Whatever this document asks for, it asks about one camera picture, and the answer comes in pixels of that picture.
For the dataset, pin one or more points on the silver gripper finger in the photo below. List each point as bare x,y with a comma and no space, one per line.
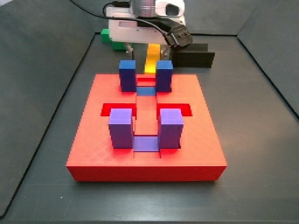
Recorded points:
166,52
130,51

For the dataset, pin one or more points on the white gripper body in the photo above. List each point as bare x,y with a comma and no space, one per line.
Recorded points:
132,26

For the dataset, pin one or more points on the yellow long block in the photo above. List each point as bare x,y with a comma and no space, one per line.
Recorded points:
151,58

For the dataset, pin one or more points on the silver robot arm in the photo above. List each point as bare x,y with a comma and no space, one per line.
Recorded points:
146,2

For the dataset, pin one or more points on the red board with slots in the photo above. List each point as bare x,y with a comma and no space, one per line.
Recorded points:
196,161

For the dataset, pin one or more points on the green zigzag block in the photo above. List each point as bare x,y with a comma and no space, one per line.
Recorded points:
118,46

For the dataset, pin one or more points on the dark blue U block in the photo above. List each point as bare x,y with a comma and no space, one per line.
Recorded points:
144,84

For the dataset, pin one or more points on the black stepped block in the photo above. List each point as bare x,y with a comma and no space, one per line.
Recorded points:
194,56

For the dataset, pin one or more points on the purple U block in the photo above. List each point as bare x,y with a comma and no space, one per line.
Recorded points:
147,132

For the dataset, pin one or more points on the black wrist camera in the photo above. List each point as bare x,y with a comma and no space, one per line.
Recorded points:
175,33

